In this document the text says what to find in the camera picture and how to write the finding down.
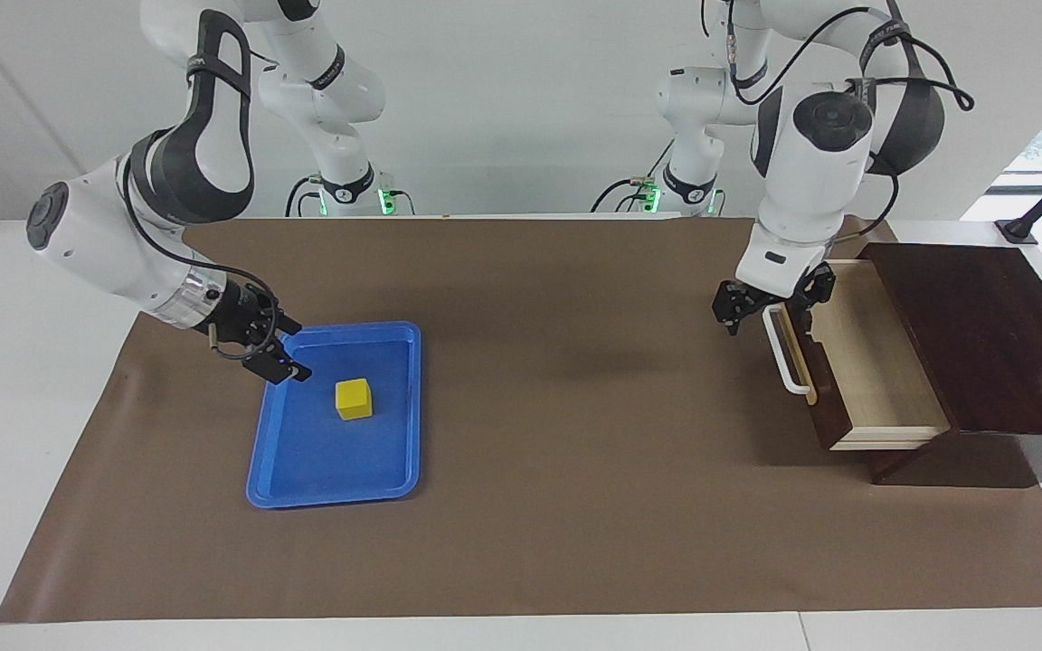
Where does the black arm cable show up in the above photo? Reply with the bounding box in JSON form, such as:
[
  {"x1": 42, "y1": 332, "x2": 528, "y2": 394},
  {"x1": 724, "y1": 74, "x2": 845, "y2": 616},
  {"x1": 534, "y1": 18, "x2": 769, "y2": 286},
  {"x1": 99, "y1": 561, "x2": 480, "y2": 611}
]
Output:
[
  {"x1": 725, "y1": 0, "x2": 976, "y2": 114},
  {"x1": 121, "y1": 149, "x2": 285, "y2": 363}
]

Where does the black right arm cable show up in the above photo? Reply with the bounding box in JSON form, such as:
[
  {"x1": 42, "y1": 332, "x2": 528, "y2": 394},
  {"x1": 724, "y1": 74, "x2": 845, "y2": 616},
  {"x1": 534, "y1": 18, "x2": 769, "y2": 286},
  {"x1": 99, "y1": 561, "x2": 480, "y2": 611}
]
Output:
[{"x1": 121, "y1": 149, "x2": 285, "y2": 363}]

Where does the white drawer handle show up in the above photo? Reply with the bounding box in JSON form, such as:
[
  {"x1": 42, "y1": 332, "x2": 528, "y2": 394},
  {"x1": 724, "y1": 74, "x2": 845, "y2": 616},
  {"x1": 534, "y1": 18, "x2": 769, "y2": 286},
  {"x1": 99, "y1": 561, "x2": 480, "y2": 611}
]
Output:
[{"x1": 763, "y1": 305, "x2": 812, "y2": 399}]

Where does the yellow cube block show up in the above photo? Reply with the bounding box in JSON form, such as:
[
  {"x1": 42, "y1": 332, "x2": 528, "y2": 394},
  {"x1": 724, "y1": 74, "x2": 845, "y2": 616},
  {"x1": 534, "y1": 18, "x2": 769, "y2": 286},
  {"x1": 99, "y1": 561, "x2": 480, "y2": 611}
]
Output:
[{"x1": 336, "y1": 379, "x2": 374, "y2": 421}]

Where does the dark wooden cabinet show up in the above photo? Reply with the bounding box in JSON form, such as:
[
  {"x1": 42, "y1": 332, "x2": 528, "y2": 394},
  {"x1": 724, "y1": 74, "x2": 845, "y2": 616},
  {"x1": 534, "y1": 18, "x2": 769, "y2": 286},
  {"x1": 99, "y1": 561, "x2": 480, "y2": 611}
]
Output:
[{"x1": 857, "y1": 242, "x2": 1042, "y2": 489}]

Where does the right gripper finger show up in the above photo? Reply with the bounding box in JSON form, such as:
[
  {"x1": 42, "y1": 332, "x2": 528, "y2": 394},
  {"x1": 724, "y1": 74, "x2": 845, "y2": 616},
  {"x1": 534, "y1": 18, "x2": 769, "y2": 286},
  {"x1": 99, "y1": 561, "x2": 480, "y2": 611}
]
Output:
[
  {"x1": 242, "y1": 347, "x2": 313, "y2": 386},
  {"x1": 259, "y1": 306, "x2": 304, "y2": 337}
]

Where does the blue plastic tray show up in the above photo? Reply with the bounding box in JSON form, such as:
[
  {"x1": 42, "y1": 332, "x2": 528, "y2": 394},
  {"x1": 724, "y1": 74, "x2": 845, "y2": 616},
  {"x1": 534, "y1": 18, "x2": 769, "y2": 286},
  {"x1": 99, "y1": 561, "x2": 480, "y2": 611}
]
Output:
[{"x1": 246, "y1": 321, "x2": 422, "y2": 510}]

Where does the black base cable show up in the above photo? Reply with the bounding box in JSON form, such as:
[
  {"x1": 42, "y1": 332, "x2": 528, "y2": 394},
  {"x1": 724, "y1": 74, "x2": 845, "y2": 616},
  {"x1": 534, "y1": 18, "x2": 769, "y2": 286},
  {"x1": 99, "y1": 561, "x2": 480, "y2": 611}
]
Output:
[
  {"x1": 284, "y1": 175, "x2": 327, "y2": 218},
  {"x1": 590, "y1": 138, "x2": 674, "y2": 214}
]

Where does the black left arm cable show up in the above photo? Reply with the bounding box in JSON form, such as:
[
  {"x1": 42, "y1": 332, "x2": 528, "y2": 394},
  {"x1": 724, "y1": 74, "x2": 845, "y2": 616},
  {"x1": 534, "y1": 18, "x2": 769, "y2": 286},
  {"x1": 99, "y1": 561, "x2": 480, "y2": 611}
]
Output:
[{"x1": 725, "y1": 0, "x2": 976, "y2": 114}]

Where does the wooden drawer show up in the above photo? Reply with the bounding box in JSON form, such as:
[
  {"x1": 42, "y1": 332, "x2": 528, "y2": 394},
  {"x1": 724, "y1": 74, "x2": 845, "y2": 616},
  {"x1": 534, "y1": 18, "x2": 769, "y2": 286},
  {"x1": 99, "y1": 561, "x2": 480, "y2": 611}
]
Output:
[{"x1": 761, "y1": 259, "x2": 952, "y2": 452}]

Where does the brown table mat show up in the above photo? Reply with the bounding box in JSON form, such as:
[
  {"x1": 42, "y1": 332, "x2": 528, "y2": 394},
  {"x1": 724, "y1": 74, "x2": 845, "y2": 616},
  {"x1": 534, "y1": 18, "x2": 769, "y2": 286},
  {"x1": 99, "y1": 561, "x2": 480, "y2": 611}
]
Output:
[{"x1": 0, "y1": 217, "x2": 1042, "y2": 625}]

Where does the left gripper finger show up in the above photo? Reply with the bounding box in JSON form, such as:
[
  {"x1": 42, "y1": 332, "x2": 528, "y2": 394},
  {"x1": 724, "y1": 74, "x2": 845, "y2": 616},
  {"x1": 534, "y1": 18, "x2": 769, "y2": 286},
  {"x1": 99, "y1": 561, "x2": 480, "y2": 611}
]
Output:
[
  {"x1": 789, "y1": 264, "x2": 838, "y2": 337},
  {"x1": 713, "y1": 281, "x2": 750, "y2": 337}
]

